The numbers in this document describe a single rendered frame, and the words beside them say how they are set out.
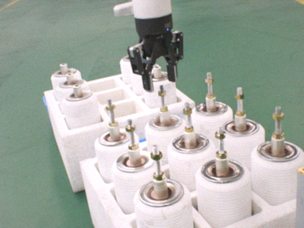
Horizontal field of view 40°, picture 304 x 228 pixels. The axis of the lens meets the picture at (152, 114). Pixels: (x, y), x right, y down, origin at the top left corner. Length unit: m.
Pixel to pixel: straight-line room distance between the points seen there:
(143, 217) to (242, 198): 0.17
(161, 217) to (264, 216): 0.19
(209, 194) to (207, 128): 0.26
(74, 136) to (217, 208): 0.52
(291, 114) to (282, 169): 0.77
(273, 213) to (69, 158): 0.59
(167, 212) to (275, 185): 0.22
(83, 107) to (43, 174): 0.30
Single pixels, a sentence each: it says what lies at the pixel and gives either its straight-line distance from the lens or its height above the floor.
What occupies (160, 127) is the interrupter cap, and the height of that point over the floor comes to 0.25.
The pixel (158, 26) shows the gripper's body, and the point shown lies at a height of 0.48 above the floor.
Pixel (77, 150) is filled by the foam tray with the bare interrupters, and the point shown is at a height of 0.13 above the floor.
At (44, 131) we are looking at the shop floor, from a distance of 1.61.
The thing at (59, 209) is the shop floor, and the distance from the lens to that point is 1.15.
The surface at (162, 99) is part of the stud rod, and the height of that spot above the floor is 0.31.
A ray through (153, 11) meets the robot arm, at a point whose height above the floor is 0.51.
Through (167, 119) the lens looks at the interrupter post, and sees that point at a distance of 0.91.
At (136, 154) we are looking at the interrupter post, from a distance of 0.77.
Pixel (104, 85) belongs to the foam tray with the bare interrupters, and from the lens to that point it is 1.48.
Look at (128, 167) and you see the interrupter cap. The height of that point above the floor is 0.25.
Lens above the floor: 0.65
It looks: 24 degrees down
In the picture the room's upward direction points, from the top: 7 degrees counter-clockwise
